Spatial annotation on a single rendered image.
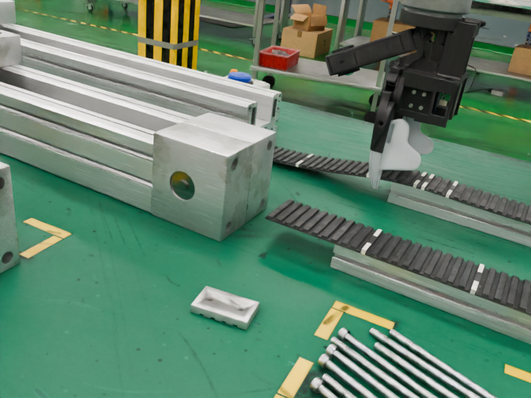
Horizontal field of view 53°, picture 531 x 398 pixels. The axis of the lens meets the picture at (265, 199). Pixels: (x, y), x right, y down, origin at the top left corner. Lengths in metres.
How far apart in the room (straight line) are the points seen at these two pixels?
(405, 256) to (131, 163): 0.30
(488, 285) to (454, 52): 0.26
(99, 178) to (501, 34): 7.73
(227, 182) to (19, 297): 0.21
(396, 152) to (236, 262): 0.25
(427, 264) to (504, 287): 0.07
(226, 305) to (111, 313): 0.09
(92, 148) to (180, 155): 0.12
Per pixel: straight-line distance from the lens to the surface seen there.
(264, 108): 0.78
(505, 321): 0.52
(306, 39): 5.71
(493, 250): 0.65
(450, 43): 0.64
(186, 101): 0.78
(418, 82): 0.63
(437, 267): 0.52
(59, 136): 0.66
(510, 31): 8.17
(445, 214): 0.69
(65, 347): 0.43
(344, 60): 0.67
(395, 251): 0.52
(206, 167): 0.52
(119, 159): 0.60
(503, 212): 0.67
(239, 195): 0.55
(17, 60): 0.84
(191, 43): 4.12
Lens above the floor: 1.06
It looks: 26 degrees down
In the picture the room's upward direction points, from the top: 7 degrees clockwise
